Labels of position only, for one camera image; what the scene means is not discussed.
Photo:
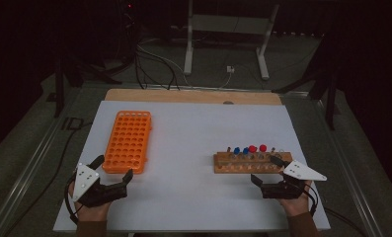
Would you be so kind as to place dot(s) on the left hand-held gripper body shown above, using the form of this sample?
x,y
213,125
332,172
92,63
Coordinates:
x,y
85,179

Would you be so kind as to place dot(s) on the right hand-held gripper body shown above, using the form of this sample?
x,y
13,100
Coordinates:
x,y
300,171

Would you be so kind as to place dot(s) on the red-capped test tube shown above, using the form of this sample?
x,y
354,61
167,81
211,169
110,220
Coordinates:
x,y
252,149
263,148

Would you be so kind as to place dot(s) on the wooden test tube rack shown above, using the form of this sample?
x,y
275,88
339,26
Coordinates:
x,y
239,164

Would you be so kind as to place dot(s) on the blue-capped test tube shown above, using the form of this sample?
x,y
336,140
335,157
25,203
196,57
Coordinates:
x,y
237,150
246,151

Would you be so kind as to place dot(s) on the orange plastic tube rack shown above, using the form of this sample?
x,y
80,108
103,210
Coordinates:
x,y
127,141

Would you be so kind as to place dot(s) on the person's left hand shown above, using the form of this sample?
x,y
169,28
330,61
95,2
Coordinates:
x,y
93,214

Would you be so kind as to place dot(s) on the person's right hand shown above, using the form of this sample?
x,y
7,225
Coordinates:
x,y
295,206

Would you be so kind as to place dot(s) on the black tripod stand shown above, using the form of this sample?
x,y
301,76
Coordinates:
x,y
58,89
330,98

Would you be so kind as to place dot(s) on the white power adapter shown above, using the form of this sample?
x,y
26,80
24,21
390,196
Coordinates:
x,y
230,69

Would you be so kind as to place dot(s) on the dark equipment rack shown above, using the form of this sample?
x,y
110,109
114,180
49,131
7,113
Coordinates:
x,y
129,29

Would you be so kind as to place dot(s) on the white metal stand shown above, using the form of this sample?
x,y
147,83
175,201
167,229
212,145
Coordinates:
x,y
187,49

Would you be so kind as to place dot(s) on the aluminium floor rail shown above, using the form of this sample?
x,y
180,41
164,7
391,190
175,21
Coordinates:
x,y
351,184
29,168

